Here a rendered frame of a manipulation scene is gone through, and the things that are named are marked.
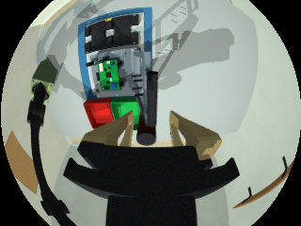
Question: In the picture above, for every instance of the green bin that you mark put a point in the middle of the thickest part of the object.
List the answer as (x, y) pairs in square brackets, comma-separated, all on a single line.
[(121, 106)]

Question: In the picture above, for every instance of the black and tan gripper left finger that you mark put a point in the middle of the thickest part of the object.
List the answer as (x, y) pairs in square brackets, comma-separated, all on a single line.
[(109, 133)]

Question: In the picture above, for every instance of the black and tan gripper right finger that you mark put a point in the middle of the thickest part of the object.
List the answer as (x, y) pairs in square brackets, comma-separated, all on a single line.
[(203, 139)]

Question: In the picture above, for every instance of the red open box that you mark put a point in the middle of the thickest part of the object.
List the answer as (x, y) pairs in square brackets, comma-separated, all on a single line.
[(98, 111)]

